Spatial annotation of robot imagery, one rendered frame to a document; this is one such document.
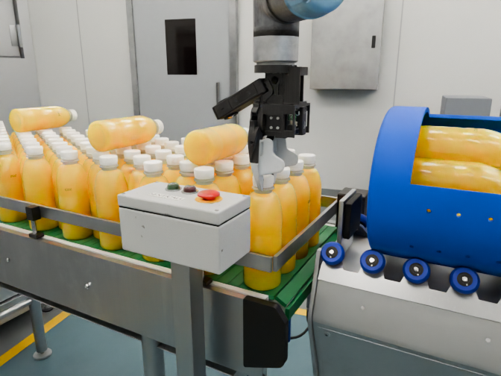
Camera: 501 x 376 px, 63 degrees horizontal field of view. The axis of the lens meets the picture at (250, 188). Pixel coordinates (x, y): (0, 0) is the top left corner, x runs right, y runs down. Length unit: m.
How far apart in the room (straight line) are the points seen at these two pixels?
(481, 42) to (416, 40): 0.52
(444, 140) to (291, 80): 0.29
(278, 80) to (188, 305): 0.41
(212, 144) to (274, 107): 0.19
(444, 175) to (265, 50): 0.35
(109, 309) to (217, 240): 0.48
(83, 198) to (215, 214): 0.53
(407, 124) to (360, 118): 3.40
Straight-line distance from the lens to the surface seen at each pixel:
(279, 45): 0.68
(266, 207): 0.73
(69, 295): 1.13
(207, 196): 0.64
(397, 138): 0.73
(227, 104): 0.74
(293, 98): 0.69
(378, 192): 0.71
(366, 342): 0.84
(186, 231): 0.64
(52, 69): 5.66
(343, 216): 0.84
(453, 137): 0.79
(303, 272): 0.87
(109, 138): 1.00
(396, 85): 4.11
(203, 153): 0.84
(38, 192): 1.17
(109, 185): 0.96
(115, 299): 1.01
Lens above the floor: 1.29
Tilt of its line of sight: 16 degrees down
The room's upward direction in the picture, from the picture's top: straight up
